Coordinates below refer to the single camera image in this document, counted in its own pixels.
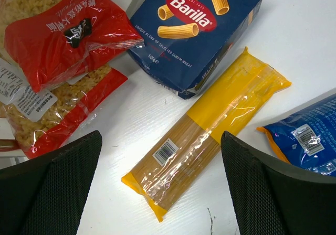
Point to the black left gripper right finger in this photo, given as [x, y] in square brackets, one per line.
[273, 197]

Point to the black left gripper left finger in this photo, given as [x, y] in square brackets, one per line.
[47, 194]

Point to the blue and orange pasta bag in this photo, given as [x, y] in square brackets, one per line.
[306, 138]

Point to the red pasta bag with label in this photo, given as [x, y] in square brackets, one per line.
[43, 122]

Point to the red fusilli pasta bag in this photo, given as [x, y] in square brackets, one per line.
[52, 41]

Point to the yellow spaghetti packet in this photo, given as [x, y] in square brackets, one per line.
[170, 167]

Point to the blue Barilla rigatoni box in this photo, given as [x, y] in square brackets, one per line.
[184, 40]

